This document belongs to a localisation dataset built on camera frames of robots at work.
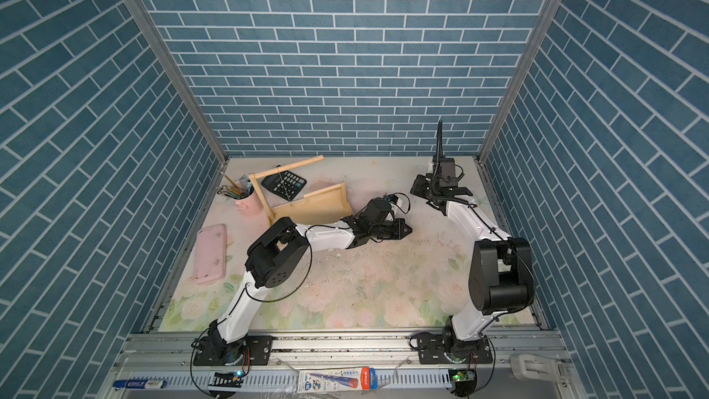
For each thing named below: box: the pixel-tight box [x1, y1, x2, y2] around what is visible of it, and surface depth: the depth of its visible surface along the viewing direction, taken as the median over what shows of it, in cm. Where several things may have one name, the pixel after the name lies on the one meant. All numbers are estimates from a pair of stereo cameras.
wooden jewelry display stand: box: [248, 155, 354, 226], surface depth 104 cm
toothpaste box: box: [297, 366, 380, 394], surface depth 70 cm
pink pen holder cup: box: [230, 190, 265, 218], surface depth 98 cm
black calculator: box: [261, 169, 307, 202], surface depth 110 cm
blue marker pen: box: [112, 379, 168, 391], surface depth 69 cm
